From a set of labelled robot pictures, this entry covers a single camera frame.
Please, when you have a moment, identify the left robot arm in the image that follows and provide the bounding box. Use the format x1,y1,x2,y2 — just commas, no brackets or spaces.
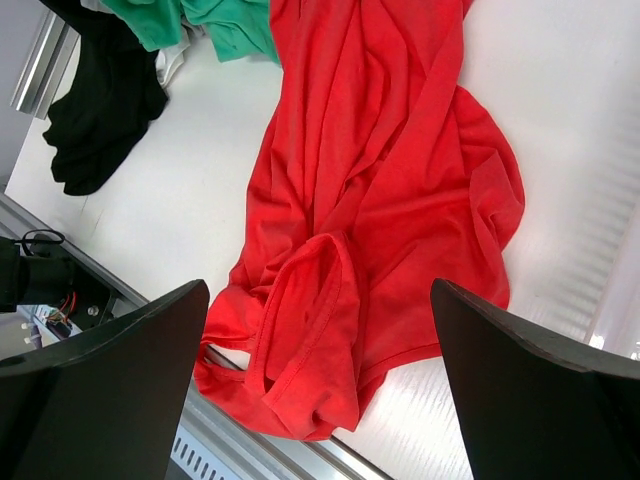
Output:
1,229,75,313

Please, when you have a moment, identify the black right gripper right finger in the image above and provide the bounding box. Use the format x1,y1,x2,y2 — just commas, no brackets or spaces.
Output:
431,279,639,479

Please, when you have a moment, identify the green tank top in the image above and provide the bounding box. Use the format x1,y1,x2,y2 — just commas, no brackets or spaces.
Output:
103,0,280,64

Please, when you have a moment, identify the red tank top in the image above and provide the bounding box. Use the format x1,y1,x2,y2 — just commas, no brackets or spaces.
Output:
194,1,525,441

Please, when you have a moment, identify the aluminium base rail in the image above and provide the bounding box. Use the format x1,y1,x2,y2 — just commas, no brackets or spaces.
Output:
0,189,401,480

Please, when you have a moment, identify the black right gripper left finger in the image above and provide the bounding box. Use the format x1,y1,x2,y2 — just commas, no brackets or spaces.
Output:
1,280,209,479

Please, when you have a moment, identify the white slotted cable duct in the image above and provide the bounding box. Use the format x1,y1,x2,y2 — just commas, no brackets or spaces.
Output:
170,425,250,480

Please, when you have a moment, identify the white tank top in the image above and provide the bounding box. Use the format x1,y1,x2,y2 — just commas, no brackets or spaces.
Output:
155,20,207,89

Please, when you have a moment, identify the left aluminium frame post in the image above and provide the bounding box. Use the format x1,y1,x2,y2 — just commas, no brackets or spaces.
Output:
10,9,79,119

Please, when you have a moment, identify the black tank top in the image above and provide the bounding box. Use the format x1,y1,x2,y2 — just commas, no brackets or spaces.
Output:
43,1,168,196

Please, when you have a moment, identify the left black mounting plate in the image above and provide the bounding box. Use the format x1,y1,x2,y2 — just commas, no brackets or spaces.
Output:
14,249,126,341

